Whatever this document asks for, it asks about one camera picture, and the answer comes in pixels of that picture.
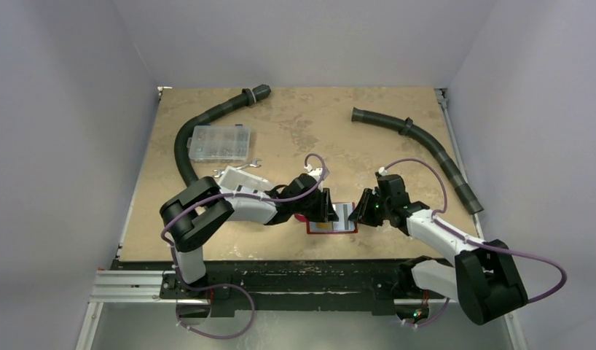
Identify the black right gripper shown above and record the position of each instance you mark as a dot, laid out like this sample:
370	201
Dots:
368	206

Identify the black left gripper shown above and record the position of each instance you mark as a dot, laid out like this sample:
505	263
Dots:
324	211

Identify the gold credit card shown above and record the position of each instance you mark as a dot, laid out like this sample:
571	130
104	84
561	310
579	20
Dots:
323	227

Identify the red leather card holder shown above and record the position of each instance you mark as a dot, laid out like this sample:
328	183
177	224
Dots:
309	225

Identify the white plastic card box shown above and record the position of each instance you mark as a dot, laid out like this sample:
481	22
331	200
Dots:
237	180

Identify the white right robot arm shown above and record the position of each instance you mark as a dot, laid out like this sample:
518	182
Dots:
479	275

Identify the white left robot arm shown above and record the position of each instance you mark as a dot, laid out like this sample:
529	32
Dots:
193	216

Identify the silver open-end wrench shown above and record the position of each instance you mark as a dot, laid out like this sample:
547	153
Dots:
255	163

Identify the clear plastic screw box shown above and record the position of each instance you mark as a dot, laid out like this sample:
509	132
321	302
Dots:
213	143

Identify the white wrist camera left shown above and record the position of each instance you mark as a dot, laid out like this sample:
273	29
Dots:
319	173

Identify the aluminium frame rail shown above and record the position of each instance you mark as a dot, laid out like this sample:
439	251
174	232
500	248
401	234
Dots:
290	124

